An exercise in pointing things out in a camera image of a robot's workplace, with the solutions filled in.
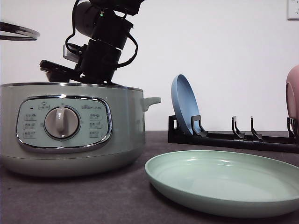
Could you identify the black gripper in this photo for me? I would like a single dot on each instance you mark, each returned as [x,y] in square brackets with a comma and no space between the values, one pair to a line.
[96,63]

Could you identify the glass steamer lid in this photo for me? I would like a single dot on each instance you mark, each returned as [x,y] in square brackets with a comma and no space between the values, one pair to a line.
[14,32]

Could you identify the green plate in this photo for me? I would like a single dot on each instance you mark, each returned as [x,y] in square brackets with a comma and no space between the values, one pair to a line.
[225,183]

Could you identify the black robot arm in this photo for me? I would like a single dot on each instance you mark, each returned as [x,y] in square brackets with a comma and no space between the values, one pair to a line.
[103,23]

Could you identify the green electric steamer pot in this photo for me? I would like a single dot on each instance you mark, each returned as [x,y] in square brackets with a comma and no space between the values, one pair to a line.
[71,130]

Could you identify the blue plate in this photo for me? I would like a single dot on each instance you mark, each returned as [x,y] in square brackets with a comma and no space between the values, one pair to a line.
[185,103]

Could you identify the black plate rack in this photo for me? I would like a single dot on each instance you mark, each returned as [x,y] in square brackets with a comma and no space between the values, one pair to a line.
[199,136]

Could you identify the pink plate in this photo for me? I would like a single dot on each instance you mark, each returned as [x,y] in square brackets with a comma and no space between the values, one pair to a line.
[292,94]

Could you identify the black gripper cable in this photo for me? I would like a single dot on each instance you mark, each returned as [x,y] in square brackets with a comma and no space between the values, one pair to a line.
[76,48]

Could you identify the white wall socket right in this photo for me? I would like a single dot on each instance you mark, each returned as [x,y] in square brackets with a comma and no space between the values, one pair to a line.
[291,11]

